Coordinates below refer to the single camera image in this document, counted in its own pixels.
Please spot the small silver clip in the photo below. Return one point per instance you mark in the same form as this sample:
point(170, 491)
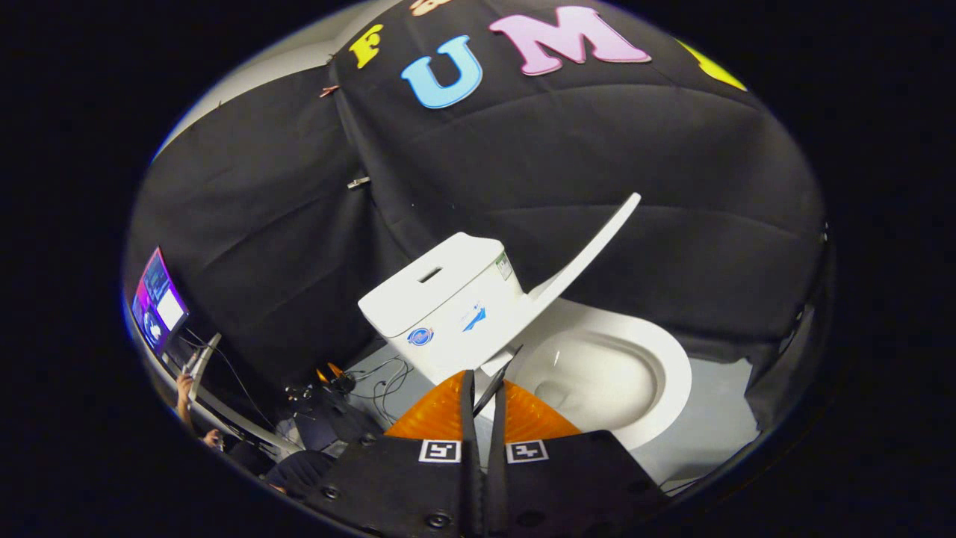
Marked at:
point(358, 181)

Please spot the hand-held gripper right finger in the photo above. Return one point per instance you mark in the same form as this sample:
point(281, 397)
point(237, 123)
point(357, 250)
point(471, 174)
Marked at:
point(497, 426)

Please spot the black and orange device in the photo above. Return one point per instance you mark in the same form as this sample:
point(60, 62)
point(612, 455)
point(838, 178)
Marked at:
point(336, 403)

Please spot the computer monitor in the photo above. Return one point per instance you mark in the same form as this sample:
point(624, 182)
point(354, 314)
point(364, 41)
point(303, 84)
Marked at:
point(158, 299)

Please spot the small red clip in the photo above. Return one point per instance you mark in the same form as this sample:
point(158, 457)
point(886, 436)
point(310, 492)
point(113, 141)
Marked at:
point(328, 90)

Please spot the black backdrop cloth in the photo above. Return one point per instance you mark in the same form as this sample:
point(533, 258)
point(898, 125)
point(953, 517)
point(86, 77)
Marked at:
point(597, 149)

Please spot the white toilet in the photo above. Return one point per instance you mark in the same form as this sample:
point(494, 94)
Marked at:
point(448, 299)

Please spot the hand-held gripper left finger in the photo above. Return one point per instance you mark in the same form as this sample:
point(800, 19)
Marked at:
point(469, 418)

